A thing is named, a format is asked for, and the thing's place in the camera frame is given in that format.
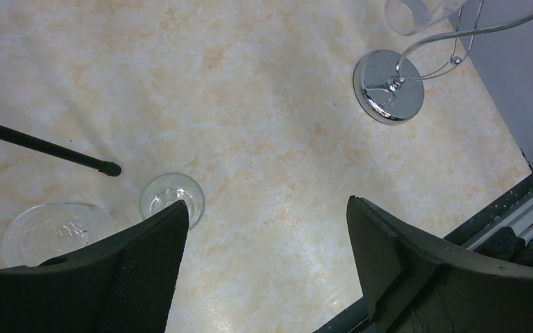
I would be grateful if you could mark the clear smooth wine glass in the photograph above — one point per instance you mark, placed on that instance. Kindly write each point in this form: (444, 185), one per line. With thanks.
(54, 229)

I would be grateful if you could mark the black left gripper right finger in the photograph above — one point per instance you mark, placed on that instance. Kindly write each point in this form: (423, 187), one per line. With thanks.
(413, 281)

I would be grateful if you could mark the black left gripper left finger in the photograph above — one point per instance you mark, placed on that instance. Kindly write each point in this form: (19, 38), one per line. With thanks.
(123, 283)

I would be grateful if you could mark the black perforated music stand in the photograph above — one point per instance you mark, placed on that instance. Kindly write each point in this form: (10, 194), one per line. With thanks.
(21, 139)

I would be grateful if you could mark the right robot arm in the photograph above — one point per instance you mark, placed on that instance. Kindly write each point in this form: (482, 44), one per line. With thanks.
(505, 245)

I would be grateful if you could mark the chrome wine glass rack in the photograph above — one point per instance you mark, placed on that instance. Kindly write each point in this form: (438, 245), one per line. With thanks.
(389, 87)

